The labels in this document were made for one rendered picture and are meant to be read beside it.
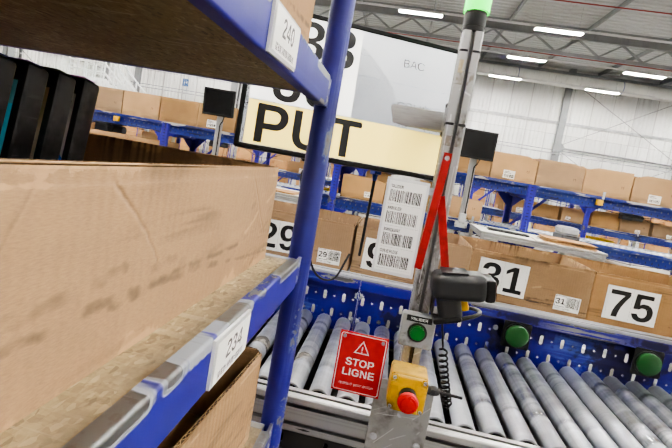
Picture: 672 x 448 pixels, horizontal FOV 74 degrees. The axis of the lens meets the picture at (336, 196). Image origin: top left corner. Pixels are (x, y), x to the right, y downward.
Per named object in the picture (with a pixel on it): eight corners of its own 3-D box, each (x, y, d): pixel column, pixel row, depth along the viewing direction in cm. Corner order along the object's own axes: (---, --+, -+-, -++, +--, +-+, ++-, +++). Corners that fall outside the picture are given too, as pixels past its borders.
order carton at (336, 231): (238, 251, 157) (246, 204, 156) (263, 238, 187) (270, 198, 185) (347, 273, 152) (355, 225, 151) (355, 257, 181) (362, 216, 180)
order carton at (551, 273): (462, 297, 148) (472, 247, 146) (451, 276, 177) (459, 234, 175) (585, 322, 143) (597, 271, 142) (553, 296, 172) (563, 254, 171)
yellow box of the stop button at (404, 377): (385, 413, 83) (392, 377, 83) (386, 390, 92) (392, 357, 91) (463, 432, 82) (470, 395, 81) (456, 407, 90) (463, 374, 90)
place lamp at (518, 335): (504, 345, 139) (508, 324, 139) (503, 343, 140) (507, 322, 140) (526, 350, 138) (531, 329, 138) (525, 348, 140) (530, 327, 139)
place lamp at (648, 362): (635, 374, 134) (641, 352, 134) (633, 372, 136) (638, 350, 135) (660, 379, 134) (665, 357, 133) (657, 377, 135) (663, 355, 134)
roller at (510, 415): (514, 463, 92) (519, 440, 92) (471, 358, 144) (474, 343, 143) (538, 469, 92) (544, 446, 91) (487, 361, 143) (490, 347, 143)
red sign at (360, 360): (330, 388, 92) (341, 329, 91) (331, 386, 93) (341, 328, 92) (406, 406, 90) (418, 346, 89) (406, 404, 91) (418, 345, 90)
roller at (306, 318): (256, 373, 99) (275, 387, 98) (304, 304, 150) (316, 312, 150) (245, 391, 99) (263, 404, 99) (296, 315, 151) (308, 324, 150)
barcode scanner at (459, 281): (495, 332, 82) (498, 276, 81) (430, 327, 84) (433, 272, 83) (488, 320, 89) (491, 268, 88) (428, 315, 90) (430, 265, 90)
